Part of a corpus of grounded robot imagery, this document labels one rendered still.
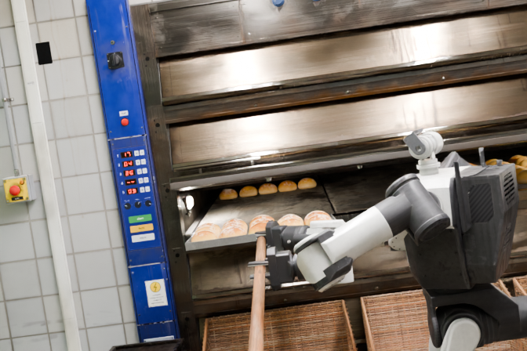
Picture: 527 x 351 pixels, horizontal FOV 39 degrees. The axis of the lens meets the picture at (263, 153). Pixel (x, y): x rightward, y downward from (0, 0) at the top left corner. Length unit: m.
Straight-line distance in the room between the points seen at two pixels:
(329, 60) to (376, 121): 0.30
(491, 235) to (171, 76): 1.47
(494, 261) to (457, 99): 1.12
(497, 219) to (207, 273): 1.39
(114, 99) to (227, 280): 0.83
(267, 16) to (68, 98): 0.84
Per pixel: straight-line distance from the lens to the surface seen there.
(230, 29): 2.96
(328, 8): 2.97
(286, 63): 2.93
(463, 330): 2.12
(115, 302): 3.11
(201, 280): 3.02
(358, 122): 2.94
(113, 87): 2.97
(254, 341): 1.54
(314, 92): 2.93
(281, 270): 2.14
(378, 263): 3.00
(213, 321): 3.03
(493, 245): 2.01
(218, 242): 2.69
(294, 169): 2.79
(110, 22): 2.98
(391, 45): 2.97
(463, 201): 1.97
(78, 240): 3.09
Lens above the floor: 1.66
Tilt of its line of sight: 4 degrees down
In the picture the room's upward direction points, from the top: 8 degrees counter-clockwise
